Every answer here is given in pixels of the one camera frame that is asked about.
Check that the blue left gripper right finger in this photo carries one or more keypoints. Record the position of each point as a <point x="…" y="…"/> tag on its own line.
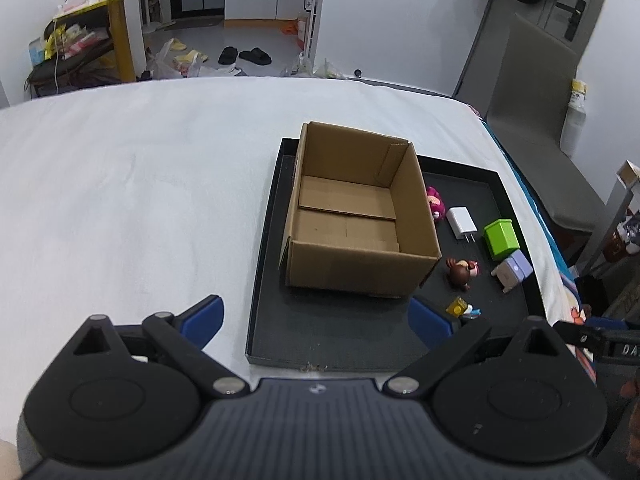
<point x="431" y="326"/>

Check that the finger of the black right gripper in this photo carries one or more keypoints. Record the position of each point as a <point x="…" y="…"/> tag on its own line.
<point x="609" y="341"/>

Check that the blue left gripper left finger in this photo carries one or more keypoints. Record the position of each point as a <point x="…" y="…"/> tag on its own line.
<point x="200" y="323"/>

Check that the brown-haired girl figurine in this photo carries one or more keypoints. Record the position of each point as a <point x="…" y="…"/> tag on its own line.
<point x="460" y="272"/>

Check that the lavender toy block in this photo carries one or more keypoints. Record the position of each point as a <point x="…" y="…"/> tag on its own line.
<point x="512" y="271"/>

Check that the white USB charger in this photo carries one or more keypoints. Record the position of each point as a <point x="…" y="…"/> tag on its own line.
<point x="461" y="223"/>

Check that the green toy box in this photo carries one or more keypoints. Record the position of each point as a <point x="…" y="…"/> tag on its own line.
<point x="501" y="239"/>

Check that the pink bear figurine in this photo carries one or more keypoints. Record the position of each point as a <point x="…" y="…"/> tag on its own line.
<point x="437" y="205"/>

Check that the brown cardboard box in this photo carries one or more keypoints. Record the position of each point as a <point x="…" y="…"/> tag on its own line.
<point x="358" y="219"/>

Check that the blue patterned bed sheet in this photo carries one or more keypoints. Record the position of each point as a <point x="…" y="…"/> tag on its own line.
<point x="575" y="308"/>

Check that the black rectangular tray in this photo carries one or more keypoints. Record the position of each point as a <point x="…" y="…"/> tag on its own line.
<point x="310" y="329"/>

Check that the white plastic bottle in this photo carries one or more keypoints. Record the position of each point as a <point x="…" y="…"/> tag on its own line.
<point x="575" y="118"/>

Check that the grey dining chair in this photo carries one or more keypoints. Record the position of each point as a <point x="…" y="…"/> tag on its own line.
<point x="518" y="77"/>

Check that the white plastic bag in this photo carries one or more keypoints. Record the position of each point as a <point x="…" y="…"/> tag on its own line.
<point x="173" y="61"/>

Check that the black slipper left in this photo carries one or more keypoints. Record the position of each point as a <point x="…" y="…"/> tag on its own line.
<point x="228" y="56"/>

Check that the black slipper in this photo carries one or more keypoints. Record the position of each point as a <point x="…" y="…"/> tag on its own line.
<point x="256" y="56"/>
<point x="228" y="56"/>

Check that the black slipper right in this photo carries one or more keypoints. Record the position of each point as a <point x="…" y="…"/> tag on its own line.
<point x="256" y="56"/>

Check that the yellow wooden side table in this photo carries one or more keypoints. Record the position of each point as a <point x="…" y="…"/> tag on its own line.
<point x="80" y="35"/>

